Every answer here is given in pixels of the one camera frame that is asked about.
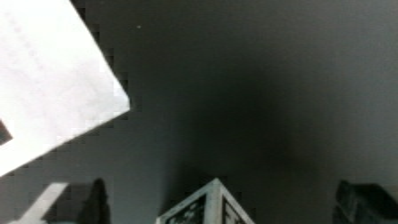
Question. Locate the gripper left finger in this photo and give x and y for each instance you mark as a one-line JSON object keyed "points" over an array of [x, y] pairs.
{"points": [[69, 204]]}

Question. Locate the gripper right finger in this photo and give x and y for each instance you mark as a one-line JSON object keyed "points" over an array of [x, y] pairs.
{"points": [[364, 205]]}

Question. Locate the small white tag cube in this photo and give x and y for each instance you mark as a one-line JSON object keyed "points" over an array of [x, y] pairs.
{"points": [[207, 208]]}

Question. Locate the white marker sheet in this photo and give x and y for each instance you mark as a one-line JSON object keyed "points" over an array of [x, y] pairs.
{"points": [[60, 94]]}

